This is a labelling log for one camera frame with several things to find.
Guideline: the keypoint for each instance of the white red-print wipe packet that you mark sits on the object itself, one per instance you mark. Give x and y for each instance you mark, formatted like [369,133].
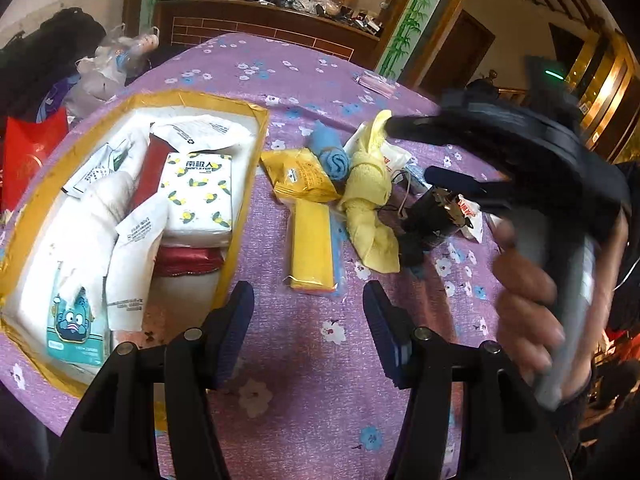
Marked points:
[473,223]

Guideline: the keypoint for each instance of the gold rimmed white box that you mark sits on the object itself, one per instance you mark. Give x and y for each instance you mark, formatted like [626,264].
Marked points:
[187,282]

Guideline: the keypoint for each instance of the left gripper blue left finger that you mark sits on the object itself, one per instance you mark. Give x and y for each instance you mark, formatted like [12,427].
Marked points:
[225,331]

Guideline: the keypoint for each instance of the red gift bag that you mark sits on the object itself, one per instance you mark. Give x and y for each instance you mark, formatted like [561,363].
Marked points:
[26,147]

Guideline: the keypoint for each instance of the yellow sponge cloth pack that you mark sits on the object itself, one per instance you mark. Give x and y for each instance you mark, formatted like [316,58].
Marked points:
[312,268]

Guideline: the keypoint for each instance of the lemon print tissue pack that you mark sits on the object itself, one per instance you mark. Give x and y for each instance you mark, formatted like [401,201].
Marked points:
[198,188]

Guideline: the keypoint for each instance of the yellow towel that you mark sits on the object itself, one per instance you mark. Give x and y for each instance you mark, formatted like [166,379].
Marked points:
[367,189]

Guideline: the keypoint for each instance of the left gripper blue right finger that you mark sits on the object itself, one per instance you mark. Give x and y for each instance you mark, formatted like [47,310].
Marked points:
[391,329]

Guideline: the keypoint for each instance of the white printed sachet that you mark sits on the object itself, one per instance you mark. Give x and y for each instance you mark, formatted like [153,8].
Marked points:
[190,134]

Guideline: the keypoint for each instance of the yellow wipes packet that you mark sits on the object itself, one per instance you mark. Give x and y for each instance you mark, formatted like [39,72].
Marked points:
[298,175]

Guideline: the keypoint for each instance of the blue rolled towel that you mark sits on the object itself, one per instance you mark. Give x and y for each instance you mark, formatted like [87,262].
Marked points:
[325,143]

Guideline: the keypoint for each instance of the pink face mask pack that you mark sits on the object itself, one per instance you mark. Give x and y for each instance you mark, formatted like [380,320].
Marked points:
[377,84]

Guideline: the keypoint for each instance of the teal cartoon tissue pack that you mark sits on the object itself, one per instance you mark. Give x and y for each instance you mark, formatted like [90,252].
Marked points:
[74,335]

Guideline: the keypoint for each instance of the person's right hand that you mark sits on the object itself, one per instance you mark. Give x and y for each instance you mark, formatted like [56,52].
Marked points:
[527,330]

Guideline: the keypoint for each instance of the clear plastic bag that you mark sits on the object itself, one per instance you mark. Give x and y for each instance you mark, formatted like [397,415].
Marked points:
[101,76]

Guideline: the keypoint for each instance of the black sofa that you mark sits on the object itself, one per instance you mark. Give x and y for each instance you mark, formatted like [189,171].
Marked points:
[31,65]

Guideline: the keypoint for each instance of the dark wooden cabinet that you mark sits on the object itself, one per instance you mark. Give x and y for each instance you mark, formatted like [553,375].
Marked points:
[192,22]

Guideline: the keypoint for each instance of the white towel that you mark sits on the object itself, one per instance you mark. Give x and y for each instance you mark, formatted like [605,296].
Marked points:
[73,253]

